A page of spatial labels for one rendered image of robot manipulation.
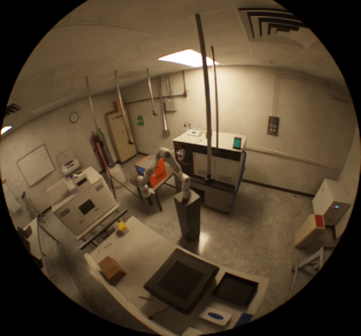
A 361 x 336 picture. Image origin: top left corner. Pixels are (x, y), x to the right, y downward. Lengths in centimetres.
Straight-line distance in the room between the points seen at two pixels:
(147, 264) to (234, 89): 313
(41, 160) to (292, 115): 645
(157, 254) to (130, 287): 49
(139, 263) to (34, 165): 412
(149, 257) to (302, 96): 345
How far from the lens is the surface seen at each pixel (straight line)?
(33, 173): 484
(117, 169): 368
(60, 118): 459
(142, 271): 148
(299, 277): 262
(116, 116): 476
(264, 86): 279
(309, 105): 301
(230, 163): 198
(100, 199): 193
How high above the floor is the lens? 227
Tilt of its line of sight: 28 degrees down
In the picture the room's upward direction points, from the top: 7 degrees counter-clockwise
